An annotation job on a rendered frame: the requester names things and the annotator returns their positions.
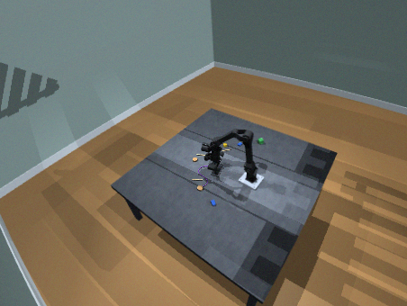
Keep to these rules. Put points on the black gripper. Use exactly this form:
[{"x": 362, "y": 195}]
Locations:
[{"x": 216, "y": 161}]

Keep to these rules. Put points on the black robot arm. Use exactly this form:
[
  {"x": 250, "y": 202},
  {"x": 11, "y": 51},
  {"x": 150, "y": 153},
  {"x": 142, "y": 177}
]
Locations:
[{"x": 250, "y": 165}]

